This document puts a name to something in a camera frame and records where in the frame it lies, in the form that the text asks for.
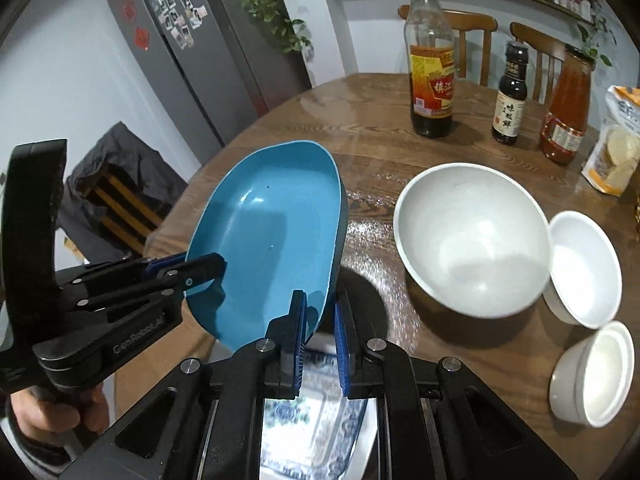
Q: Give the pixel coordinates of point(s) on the large vinegar bottle yellow cap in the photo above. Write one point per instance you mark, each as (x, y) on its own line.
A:
(431, 85)

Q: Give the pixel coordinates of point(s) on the wooden slatted stool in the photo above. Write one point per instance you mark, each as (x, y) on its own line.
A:
(120, 205)

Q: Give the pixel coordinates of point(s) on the small leafy green plant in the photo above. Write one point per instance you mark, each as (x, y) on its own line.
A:
(597, 40)

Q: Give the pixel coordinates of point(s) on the person's left hand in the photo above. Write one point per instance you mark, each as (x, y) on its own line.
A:
(55, 417)

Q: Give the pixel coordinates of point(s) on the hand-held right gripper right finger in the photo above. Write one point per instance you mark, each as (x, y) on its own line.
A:
(342, 350)

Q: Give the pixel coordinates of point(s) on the grey refrigerator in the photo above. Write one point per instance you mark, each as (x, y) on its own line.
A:
(210, 85)

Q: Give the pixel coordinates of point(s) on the blue plate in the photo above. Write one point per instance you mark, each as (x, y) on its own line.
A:
(265, 225)

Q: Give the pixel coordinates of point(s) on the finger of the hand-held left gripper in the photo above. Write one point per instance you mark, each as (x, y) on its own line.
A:
(162, 265)
(200, 267)

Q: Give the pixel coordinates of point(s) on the red fridge sticker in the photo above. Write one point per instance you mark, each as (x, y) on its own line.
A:
(142, 39)
(129, 10)

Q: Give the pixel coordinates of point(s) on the small dark soy sauce bottle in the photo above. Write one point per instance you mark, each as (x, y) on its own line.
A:
(509, 110)

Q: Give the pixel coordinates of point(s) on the hanging green plant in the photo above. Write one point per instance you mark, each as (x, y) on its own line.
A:
(270, 5)

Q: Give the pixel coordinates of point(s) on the chair with dark cloth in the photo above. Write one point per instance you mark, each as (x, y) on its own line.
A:
(120, 160)

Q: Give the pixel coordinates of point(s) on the wooden chair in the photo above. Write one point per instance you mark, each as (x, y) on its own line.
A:
(475, 22)
(542, 42)

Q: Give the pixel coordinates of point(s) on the snack bag with crackers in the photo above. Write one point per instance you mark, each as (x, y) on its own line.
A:
(612, 155)

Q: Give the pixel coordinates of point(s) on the orange sauce bottle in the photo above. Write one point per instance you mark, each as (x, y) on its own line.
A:
(565, 110)

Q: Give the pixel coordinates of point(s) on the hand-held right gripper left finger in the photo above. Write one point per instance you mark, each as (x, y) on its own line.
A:
(298, 345)

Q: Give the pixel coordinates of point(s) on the white blue-patterned plate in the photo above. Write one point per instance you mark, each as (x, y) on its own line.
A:
(320, 425)

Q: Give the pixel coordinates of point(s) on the small white bowl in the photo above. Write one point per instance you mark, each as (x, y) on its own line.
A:
(600, 375)
(582, 265)

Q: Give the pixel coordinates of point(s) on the cluster of fridge photo magnets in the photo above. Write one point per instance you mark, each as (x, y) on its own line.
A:
(175, 0)

